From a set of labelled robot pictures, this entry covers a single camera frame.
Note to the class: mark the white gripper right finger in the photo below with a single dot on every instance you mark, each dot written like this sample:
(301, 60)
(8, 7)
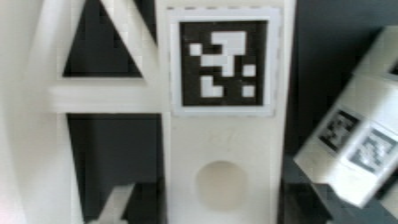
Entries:
(343, 212)

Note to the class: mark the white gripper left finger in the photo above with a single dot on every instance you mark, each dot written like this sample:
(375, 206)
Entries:
(111, 215)

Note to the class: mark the white chair leg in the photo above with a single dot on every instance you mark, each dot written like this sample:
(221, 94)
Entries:
(349, 155)

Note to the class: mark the white chair back frame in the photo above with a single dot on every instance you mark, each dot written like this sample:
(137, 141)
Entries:
(223, 139)

